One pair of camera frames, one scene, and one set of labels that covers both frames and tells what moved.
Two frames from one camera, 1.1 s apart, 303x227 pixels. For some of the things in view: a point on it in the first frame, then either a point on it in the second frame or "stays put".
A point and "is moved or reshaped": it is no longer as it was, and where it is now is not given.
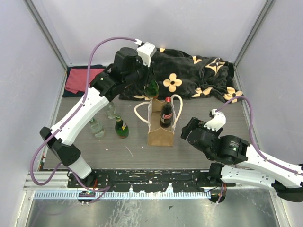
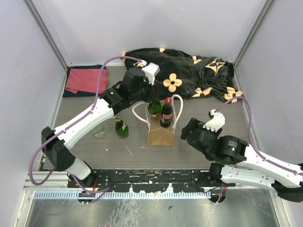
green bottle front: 152,90 is moved or reshaped
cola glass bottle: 166,113 stays put
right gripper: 194,122 stays put
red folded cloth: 77,78 stays put
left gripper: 149,74 to 153,93
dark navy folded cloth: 71,93 stays put
